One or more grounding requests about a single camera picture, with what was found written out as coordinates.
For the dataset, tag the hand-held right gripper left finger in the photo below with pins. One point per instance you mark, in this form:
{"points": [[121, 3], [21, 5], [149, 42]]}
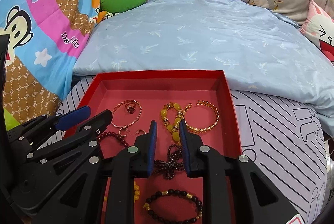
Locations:
{"points": [[154, 140]]}

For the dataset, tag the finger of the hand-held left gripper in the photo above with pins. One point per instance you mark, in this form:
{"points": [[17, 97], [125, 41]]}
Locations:
{"points": [[78, 135], [73, 117]]}

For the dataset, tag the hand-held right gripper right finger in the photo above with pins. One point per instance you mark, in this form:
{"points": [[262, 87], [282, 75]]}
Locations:
{"points": [[184, 140]]}

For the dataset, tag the gold hoop earring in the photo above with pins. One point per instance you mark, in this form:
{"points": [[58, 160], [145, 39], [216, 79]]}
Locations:
{"points": [[123, 132], [142, 131]]}

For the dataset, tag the garnet bead strand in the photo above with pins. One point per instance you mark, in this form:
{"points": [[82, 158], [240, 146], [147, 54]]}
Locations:
{"points": [[167, 165]]}

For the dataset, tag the rose gold bangle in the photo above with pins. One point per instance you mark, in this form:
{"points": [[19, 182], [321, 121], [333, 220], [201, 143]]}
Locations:
{"points": [[129, 108]]}

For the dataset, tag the red cardboard box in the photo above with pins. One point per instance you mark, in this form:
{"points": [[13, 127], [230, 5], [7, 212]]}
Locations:
{"points": [[156, 88]]}

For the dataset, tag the cartoon monkey blanket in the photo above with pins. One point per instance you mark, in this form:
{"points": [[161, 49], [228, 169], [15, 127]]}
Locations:
{"points": [[47, 31]]}

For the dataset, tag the light blue pillow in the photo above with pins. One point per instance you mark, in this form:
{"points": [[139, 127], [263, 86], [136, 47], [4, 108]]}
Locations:
{"points": [[195, 38]]}

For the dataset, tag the pink rabbit pillow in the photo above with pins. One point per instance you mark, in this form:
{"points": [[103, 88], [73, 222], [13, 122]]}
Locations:
{"points": [[319, 28]]}

